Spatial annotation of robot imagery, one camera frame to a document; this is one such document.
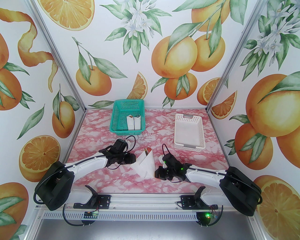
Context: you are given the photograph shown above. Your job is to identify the black left camera cable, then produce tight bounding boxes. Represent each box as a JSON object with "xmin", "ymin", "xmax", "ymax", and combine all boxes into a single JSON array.
[{"xmin": 109, "ymin": 135, "xmax": 137, "ymax": 171}]

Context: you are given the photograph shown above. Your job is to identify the aluminium mounting rail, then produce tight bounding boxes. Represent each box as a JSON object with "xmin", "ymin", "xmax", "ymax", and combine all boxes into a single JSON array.
[{"xmin": 35, "ymin": 191, "xmax": 258, "ymax": 212}]

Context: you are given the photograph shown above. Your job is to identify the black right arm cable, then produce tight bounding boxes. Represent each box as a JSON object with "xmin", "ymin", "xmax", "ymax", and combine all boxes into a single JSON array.
[{"xmin": 197, "ymin": 185, "xmax": 263, "ymax": 228}]

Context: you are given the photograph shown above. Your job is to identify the black round device with LED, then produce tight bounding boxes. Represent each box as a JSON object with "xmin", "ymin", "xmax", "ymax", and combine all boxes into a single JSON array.
[{"xmin": 196, "ymin": 212, "xmax": 210, "ymax": 226}]

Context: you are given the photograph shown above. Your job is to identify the white plastic basket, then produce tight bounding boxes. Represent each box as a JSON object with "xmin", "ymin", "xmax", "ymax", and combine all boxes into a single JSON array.
[{"xmin": 174, "ymin": 113, "xmax": 206, "ymax": 149}]

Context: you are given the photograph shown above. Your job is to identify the green plastic basket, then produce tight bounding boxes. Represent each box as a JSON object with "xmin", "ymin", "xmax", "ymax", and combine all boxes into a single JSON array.
[{"xmin": 110, "ymin": 99, "xmax": 146, "ymax": 136}]

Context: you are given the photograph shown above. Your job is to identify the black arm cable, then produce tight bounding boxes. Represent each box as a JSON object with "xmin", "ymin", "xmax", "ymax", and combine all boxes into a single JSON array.
[
  {"xmin": 197, "ymin": 185, "xmax": 263, "ymax": 228},
  {"xmin": 34, "ymin": 187, "xmax": 99, "ymax": 228}
]

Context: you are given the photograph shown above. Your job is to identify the slotted metal strip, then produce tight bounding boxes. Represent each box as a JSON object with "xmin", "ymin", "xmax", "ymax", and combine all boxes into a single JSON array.
[{"xmin": 39, "ymin": 211, "xmax": 257, "ymax": 221}]

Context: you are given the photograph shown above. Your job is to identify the aluminium frame post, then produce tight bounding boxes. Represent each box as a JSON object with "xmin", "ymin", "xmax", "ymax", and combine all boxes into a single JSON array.
[
  {"xmin": 28, "ymin": 0, "xmax": 87, "ymax": 112},
  {"xmin": 205, "ymin": 0, "xmax": 273, "ymax": 112}
]

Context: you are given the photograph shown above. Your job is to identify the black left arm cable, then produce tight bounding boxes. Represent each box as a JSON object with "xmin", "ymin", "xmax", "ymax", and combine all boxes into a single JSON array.
[{"xmin": 34, "ymin": 187, "xmax": 99, "ymax": 228}]

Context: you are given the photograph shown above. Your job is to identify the aluminium frame rear bar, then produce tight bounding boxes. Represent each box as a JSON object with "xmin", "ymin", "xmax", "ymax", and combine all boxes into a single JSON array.
[{"xmin": 84, "ymin": 107, "xmax": 209, "ymax": 110}]

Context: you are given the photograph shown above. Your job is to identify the white paper napkin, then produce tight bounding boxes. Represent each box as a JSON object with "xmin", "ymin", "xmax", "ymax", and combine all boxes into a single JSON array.
[{"xmin": 131, "ymin": 148, "xmax": 156, "ymax": 179}]

